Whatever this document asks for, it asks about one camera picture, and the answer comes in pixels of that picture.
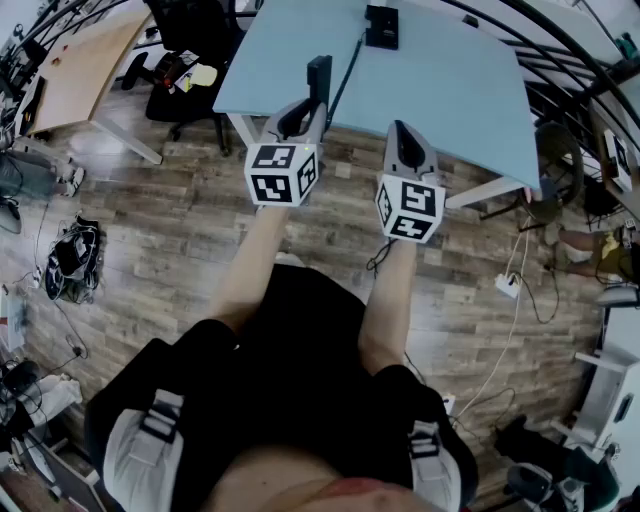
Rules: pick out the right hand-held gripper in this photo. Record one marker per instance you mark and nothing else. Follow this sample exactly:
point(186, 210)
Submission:
point(412, 205)

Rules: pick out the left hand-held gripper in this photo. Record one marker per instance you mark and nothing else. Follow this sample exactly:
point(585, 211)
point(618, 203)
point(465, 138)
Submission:
point(272, 175)

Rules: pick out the black clamp device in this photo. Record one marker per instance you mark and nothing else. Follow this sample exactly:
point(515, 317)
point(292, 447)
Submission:
point(320, 75)

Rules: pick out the person's right forearm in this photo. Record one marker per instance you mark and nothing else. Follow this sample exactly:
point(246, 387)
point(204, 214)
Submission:
point(387, 310)

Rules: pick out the person's left forearm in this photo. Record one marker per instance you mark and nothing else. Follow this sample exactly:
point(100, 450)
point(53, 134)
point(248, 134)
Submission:
point(245, 270)

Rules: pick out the white table leg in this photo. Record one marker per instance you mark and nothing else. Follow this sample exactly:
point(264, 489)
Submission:
point(247, 130)
point(490, 192)

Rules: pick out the pale yellow cloth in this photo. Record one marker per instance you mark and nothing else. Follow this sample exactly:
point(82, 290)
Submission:
point(202, 76)

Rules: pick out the small black box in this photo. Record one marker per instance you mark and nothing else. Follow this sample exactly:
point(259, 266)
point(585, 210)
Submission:
point(470, 20)

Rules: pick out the round brown stool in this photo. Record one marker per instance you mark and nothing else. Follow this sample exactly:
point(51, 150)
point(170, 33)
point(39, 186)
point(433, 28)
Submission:
point(557, 155)

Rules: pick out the black office chair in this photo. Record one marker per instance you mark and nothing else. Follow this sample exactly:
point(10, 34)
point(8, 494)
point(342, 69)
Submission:
point(190, 30)

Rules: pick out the white power strip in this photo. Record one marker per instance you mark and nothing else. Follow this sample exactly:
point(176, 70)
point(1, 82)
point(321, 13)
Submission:
point(507, 286)

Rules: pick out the black metal railing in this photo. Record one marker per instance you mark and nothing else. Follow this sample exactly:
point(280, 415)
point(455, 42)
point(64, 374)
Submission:
point(550, 55)

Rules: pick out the white black patterned box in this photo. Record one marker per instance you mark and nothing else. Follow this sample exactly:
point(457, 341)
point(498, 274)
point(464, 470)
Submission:
point(619, 160)

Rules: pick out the light wooden desk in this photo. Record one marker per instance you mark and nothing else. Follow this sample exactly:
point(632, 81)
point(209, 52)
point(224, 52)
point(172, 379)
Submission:
point(85, 70)

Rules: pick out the person's black shirt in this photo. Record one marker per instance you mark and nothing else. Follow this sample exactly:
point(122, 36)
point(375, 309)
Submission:
point(300, 375)

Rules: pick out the white cabinet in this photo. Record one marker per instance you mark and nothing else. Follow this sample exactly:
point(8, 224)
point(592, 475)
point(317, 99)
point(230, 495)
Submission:
point(612, 380)

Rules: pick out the person's chin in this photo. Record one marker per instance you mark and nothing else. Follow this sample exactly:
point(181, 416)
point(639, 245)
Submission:
point(310, 485)

